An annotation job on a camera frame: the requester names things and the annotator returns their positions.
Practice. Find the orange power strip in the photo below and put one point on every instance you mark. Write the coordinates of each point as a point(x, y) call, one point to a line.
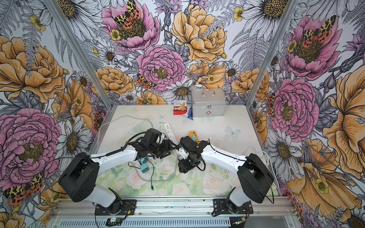
point(193, 135)

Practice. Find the white power strip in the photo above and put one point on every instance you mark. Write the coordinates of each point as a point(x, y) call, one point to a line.
point(170, 133)

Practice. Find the red cardboard box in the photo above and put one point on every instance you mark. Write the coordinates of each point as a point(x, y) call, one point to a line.
point(180, 107)

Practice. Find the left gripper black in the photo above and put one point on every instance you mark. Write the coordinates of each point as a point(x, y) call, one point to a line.
point(166, 148)

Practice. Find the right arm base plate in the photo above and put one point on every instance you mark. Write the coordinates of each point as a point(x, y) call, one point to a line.
point(225, 207)

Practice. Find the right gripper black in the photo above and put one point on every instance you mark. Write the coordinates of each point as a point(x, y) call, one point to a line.
point(183, 165)

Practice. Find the silver metal case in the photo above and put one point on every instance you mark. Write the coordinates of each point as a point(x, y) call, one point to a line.
point(208, 102)

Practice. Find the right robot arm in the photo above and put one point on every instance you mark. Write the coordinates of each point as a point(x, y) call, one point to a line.
point(254, 176)

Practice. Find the blue white packet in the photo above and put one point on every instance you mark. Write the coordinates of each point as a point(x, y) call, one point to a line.
point(189, 113)

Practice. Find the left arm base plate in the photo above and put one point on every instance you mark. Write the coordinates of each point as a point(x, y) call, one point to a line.
point(120, 207)

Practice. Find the teal usb charger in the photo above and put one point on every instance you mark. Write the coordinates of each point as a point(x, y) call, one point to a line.
point(143, 160)
point(144, 168)

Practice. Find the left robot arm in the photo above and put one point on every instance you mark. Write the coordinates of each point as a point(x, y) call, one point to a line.
point(79, 180)

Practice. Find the aluminium front rail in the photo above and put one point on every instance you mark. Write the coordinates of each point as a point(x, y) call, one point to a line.
point(159, 207)

